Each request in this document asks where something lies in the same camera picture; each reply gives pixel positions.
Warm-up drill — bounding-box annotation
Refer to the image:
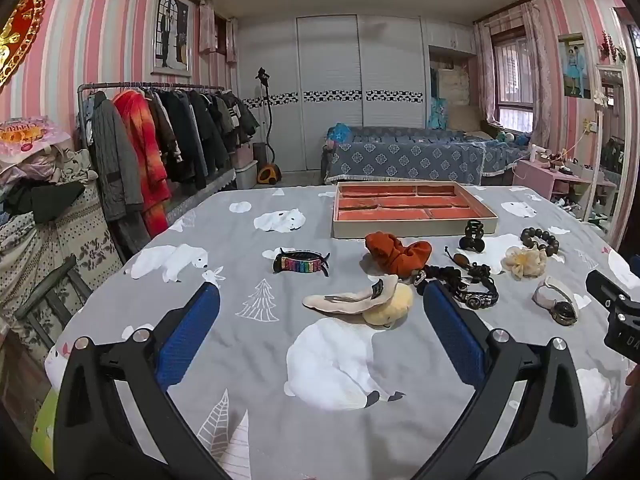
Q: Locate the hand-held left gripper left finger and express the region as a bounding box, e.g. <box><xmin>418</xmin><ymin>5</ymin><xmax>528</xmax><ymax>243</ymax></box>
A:
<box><xmin>52</xmin><ymin>281</ymin><xmax>236</xmax><ymax>480</ymax></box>

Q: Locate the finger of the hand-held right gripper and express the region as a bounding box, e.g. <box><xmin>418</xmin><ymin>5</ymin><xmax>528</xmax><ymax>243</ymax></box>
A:
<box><xmin>585</xmin><ymin>269</ymin><xmax>627</xmax><ymax>311</ymax></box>

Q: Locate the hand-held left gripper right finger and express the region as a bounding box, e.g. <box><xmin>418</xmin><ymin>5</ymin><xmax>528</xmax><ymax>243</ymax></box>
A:
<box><xmin>415</xmin><ymin>280</ymin><xmax>588</xmax><ymax>480</ymax></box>

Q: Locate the watch with white strap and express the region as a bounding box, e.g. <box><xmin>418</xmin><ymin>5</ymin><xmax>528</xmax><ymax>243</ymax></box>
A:
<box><xmin>531</xmin><ymin>276</ymin><xmax>591</xmax><ymax>326</ymax></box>

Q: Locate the black braided bracelet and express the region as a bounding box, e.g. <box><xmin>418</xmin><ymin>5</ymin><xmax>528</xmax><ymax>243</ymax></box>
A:
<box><xmin>413</xmin><ymin>263</ymin><xmax>465</xmax><ymax>287</ymax></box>

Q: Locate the yellow plush hair clip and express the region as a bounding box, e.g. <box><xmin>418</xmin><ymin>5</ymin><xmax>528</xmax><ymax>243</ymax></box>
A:
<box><xmin>362</xmin><ymin>282</ymin><xmax>415</xmax><ymax>330</ymax></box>

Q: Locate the cream flower scrunchie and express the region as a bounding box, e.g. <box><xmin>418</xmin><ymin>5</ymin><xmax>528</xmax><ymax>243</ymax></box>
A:
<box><xmin>501</xmin><ymin>245</ymin><xmax>549</xmax><ymax>280</ymax></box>

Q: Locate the dark wooden bead bracelet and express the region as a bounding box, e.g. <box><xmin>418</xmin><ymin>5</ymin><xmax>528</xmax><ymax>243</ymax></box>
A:
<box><xmin>520</xmin><ymin>227</ymin><xmax>560</xmax><ymax>257</ymax></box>

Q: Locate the cream duckbill hair clip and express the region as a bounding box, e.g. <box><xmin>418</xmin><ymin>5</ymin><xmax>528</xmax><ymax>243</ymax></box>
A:
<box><xmin>302</xmin><ymin>274</ymin><xmax>400</xmax><ymax>317</ymax></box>

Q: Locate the rainbow beaded bracelet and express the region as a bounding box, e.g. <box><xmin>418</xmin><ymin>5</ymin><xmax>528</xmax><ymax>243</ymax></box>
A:
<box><xmin>273</xmin><ymin>248</ymin><xmax>331</xmax><ymax>277</ymax></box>

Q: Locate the red compartment tray box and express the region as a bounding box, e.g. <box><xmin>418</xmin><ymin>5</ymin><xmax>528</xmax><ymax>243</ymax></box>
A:
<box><xmin>332</xmin><ymin>181</ymin><xmax>499</xmax><ymax>239</ymax></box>

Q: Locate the person's right forearm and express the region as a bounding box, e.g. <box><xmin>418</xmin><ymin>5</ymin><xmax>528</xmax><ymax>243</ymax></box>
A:
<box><xmin>611</xmin><ymin>366</ymin><xmax>640</xmax><ymax>444</ymax></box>

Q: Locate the black claw clip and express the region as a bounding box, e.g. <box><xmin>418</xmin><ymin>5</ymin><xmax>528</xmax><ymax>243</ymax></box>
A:
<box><xmin>458</xmin><ymin>220</ymin><xmax>486</xmax><ymax>254</ymax></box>

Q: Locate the orange scrunchie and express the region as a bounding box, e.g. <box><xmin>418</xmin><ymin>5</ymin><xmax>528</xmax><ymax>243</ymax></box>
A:
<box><xmin>364</xmin><ymin>231</ymin><xmax>433</xmax><ymax>279</ymax></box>

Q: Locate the grey polar bear bedsheet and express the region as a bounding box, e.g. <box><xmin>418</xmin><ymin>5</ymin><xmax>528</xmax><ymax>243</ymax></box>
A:
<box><xmin>44</xmin><ymin>183</ymin><xmax>640</xmax><ymax>480</ymax></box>

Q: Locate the standing mirror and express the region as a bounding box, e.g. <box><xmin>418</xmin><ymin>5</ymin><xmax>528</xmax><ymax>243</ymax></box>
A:
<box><xmin>589</xmin><ymin>64</ymin><xmax>629</xmax><ymax>247</ymax></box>

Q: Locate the grey lace trimmed cover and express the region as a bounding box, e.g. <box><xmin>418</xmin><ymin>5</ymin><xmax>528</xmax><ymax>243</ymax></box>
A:
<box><xmin>164</xmin><ymin>167</ymin><xmax>237</xmax><ymax>224</ymax></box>

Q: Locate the pink desk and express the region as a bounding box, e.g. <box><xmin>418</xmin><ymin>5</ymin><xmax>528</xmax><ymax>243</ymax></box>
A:
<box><xmin>512</xmin><ymin>157</ymin><xmax>619</xmax><ymax>207</ymax></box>

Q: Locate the white storage box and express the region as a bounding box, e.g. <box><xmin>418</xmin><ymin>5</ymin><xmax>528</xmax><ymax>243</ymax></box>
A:
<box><xmin>234</xmin><ymin>160</ymin><xmax>260</xmax><ymax>191</ymax></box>

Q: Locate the floral patterned cloth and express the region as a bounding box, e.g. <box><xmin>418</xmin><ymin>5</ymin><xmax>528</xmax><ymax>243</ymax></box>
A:
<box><xmin>0</xmin><ymin>184</ymin><xmax>127</xmax><ymax>361</ymax></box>

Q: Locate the garment steamer with yellow base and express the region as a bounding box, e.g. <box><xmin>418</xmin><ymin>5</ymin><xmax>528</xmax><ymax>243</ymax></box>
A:
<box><xmin>254</xmin><ymin>66</ymin><xmax>284</xmax><ymax>186</ymax></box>

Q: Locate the orange red fleece robe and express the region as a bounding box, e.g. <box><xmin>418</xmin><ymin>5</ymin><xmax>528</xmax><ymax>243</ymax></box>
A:
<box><xmin>112</xmin><ymin>89</ymin><xmax>172</xmax><ymax>239</ymax></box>

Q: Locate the bed with blue patterned cover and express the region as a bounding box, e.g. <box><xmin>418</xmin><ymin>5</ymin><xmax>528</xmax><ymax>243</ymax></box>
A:
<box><xmin>323</xmin><ymin>123</ymin><xmax>522</xmax><ymax>186</ymax></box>

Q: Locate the grey quilted coat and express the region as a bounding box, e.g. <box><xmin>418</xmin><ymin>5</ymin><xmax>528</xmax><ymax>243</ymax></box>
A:
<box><xmin>90</xmin><ymin>92</ymin><xmax>147</xmax><ymax>224</ymax></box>

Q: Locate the row of dark jackets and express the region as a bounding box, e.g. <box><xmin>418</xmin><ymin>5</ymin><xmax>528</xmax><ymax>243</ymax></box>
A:
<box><xmin>144</xmin><ymin>87</ymin><xmax>261</xmax><ymax>192</ymax></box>

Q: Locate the pile of clothes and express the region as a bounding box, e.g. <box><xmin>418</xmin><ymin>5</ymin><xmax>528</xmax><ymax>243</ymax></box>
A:
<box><xmin>0</xmin><ymin>149</ymin><xmax>99</xmax><ymax>224</ymax></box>

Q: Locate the blue hanging dress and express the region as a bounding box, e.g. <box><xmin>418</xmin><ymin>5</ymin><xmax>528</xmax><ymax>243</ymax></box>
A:
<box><xmin>428</xmin><ymin>94</ymin><xmax>449</xmax><ymax>129</ymax></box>

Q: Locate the pink window curtain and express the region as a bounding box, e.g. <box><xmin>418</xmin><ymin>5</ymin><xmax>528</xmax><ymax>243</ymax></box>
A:
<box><xmin>472</xmin><ymin>2</ymin><xmax>552</xmax><ymax>137</ymax></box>

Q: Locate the barred window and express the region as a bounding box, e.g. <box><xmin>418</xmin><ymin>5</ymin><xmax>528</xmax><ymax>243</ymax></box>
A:
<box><xmin>492</xmin><ymin>31</ymin><xmax>534</xmax><ymax>132</ymax></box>

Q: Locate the red flower decoration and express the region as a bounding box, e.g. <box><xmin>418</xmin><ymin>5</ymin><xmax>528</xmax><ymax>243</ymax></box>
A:
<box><xmin>599</xmin><ymin>29</ymin><xmax>627</xmax><ymax>64</ymax></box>

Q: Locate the metal clothes rack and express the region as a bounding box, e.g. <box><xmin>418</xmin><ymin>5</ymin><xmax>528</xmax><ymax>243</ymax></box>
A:
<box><xmin>77</xmin><ymin>81</ymin><xmax>227</xmax><ymax>171</ymax></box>

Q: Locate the pink plastic bag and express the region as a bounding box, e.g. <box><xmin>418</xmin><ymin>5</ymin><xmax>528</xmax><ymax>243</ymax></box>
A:
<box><xmin>0</xmin><ymin>114</ymin><xmax>72</xmax><ymax>169</ymax></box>

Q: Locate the white wardrobe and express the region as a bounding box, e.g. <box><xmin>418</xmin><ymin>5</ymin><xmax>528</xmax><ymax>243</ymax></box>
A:
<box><xmin>237</xmin><ymin>13</ymin><xmax>477</xmax><ymax>174</ymax></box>

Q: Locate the framed wedding photo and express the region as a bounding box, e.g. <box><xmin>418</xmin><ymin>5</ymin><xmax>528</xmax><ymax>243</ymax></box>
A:
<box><xmin>152</xmin><ymin>0</ymin><xmax>194</xmax><ymax>75</ymax></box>

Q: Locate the small pink curtain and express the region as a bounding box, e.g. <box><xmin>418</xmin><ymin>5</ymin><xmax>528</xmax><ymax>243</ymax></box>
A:
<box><xmin>198</xmin><ymin>0</ymin><xmax>239</xmax><ymax>62</ymax></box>

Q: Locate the brown teardrop pendant necklace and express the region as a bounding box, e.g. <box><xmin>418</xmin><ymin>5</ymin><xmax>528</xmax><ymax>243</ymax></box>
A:
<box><xmin>444</xmin><ymin>245</ymin><xmax>482</xmax><ymax>274</ymax></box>

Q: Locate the wall poster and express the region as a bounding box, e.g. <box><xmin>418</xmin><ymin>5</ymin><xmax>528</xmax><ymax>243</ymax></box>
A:
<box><xmin>557</xmin><ymin>33</ymin><xmax>593</xmax><ymax>100</ymax></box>

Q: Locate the red gold wall decoration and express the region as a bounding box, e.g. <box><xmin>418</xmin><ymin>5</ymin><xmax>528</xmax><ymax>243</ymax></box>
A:
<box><xmin>0</xmin><ymin>0</ymin><xmax>47</xmax><ymax>92</ymax></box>

